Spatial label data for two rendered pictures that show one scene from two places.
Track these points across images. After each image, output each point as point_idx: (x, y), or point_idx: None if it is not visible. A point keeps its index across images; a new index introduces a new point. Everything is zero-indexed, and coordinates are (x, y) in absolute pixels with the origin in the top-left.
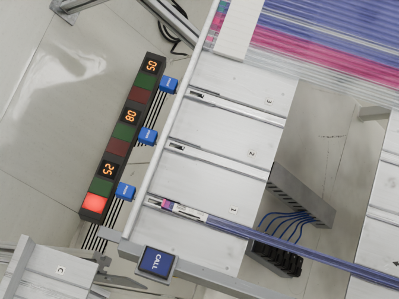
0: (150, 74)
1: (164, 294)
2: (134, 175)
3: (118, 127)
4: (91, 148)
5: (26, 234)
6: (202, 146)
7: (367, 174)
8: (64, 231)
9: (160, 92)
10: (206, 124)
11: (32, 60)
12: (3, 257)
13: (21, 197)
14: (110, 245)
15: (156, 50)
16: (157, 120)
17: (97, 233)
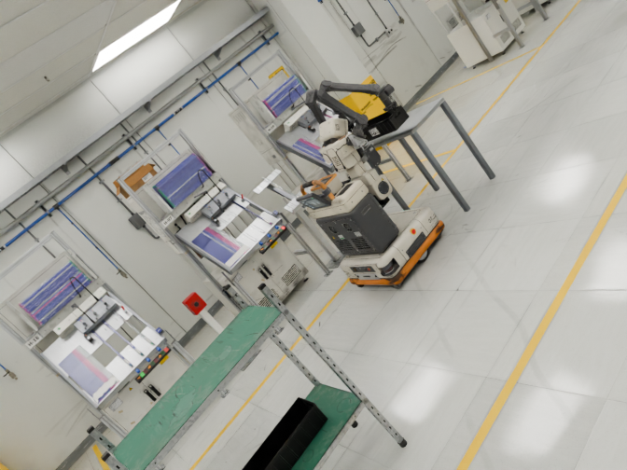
0: (263, 247)
1: (280, 240)
2: (278, 281)
3: (273, 239)
4: (288, 304)
5: (312, 282)
6: (259, 231)
7: (219, 269)
8: (303, 285)
9: (262, 303)
10: (257, 235)
11: (294, 314)
12: (309, 246)
13: (310, 287)
14: (290, 266)
15: None
16: None
17: (293, 273)
